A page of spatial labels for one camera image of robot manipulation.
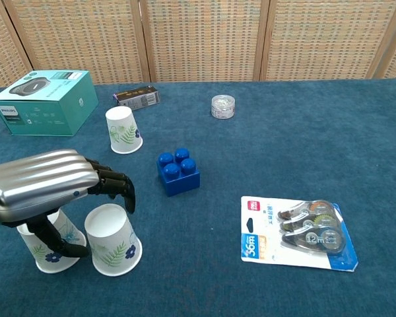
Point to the clear round clip container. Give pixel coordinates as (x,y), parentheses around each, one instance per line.
(222,107)

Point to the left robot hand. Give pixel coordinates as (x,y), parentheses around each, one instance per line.
(39,178)

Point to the blue building block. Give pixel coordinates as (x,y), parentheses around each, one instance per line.
(178,183)

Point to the white floral paper cup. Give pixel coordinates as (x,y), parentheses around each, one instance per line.
(109,237)
(49,262)
(120,128)

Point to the small dark cardboard box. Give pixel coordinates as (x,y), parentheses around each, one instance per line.
(138,97)

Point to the woven rattan folding screen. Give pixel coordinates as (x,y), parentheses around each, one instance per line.
(201,33)

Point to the teal speaker product box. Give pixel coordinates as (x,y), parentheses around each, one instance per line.
(46,112)

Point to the blue felt table cloth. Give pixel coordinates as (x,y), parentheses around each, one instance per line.
(283,148)

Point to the correction tape blister pack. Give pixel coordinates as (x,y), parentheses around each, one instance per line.
(267,244)

